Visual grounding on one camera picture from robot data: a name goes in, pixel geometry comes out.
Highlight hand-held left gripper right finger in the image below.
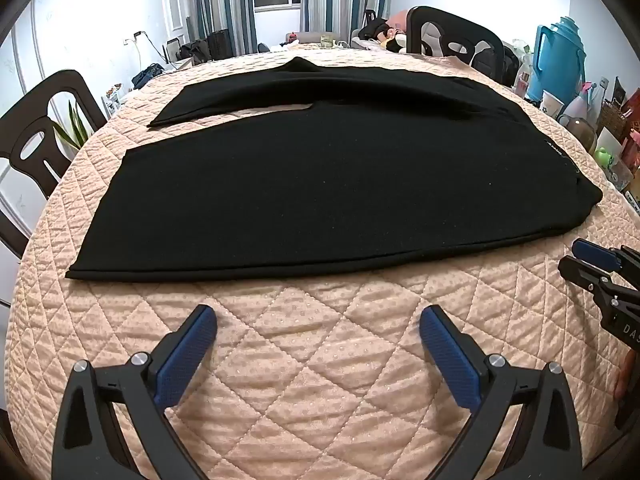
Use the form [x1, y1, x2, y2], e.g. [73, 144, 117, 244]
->
[420, 305, 585, 480]

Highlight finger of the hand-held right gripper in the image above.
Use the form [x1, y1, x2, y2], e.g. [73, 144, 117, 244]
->
[558, 256, 618, 301]
[571, 239, 640, 281]

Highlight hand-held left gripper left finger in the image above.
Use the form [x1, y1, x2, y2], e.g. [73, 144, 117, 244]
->
[51, 304, 218, 480]

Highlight black pants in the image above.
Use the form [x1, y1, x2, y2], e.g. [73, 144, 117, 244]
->
[65, 56, 603, 281]

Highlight person's right hand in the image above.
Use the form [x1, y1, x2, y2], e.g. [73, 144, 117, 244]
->
[614, 347, 640, 403]

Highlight red tumbler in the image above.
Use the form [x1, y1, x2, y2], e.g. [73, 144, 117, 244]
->
[620, 130, 640, 167]

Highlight peach quilted blanket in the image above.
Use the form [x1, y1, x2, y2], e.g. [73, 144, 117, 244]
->
[9, 42, 640, 480]

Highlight white paper bag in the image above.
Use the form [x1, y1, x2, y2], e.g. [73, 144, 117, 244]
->
[595, 127, 626, 157]

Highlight glass teapot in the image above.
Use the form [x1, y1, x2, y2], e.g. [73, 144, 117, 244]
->
[557, 115, 598, 153]

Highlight woven basket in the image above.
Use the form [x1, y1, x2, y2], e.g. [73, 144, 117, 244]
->
[597, 99, 628, 138]

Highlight pale pink bottle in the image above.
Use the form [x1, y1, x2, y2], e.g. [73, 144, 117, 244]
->
[565, 92, 591, 121]

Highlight white paper cup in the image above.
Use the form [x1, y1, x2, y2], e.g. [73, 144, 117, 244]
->
[539, 91, 565, 117]

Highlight blue thermos jug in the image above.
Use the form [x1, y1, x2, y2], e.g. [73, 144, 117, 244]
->
[531, 16, 587, 106]

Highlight black bag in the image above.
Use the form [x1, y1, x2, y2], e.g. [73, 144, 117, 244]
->
[470, 45, 521, 87]

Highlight green potted plant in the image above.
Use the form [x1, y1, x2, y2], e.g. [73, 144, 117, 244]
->
[52, 102, 96, 151]

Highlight dark wooden chair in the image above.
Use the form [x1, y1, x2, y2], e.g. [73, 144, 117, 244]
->
[406, 6, 506, 81]
[0, 69, 108, 306]

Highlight blue bag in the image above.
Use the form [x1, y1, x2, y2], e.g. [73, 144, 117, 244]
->
[132, 63, 166, 86]

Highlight black backpack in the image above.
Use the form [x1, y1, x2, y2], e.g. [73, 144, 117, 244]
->
[177, 37, 211, 63]

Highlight black clothes pile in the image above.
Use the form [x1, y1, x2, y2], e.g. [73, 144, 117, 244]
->
[357, 19, 390, 42]

